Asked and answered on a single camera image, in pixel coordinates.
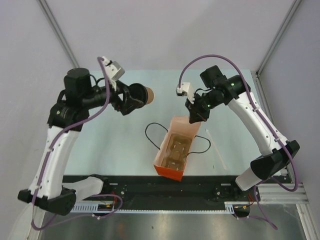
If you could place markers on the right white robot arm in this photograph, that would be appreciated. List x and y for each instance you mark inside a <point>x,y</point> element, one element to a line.
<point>275,149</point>

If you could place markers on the black plastic cup lid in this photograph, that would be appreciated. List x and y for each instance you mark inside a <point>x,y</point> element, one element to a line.
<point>138,92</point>

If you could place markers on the brown paper coffee cup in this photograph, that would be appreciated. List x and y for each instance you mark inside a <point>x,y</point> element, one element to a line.
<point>150,95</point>

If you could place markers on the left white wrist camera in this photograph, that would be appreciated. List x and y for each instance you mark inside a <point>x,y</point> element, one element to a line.
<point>112,70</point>

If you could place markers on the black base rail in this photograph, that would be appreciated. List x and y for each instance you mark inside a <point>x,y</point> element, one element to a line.
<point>192,194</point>

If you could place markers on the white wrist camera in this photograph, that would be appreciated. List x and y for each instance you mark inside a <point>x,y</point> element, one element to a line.
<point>185,89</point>
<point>112,70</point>

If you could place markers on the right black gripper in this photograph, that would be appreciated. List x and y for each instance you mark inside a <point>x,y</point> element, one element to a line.
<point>196,116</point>

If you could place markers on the white wrapped straw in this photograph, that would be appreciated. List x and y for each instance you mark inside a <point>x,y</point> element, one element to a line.
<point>216,149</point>

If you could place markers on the left aluminium frame post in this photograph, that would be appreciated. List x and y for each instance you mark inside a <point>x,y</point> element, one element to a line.
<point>55,26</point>

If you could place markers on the orange paper bag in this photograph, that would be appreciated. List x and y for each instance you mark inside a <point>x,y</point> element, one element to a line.
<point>179,125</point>

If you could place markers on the right aluminium frame post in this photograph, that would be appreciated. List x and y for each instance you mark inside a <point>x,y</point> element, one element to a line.
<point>288,18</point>

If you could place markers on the brown pulp cup carrier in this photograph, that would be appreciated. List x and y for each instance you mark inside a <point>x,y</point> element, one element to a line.
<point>176,152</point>

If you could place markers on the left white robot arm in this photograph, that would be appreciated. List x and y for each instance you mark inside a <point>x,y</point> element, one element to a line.
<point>65,122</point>

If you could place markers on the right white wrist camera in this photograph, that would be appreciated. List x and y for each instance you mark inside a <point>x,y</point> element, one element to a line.
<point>185,89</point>

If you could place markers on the aluminium frame post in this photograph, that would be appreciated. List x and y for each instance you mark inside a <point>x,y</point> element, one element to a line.
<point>288,18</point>
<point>55,26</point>

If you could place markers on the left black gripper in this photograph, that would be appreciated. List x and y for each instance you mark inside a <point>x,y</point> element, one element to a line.
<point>128,104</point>

